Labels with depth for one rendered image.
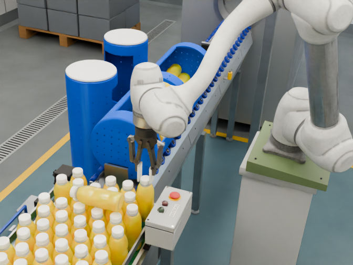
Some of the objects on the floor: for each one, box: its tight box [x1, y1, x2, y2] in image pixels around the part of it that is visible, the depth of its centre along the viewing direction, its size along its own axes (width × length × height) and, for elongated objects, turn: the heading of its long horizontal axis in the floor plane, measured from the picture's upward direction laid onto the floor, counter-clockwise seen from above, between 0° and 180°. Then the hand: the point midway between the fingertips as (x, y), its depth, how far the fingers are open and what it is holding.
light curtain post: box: [246, 10, 278, 153], centre depth 316 cm, size 6×6×170 cm
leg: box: [226, 70, 241, 141], centre depth 395 cm, size 6×6×63 cm
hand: (145, 173), depth 174 cm, fingers closed on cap, 4 cm apart
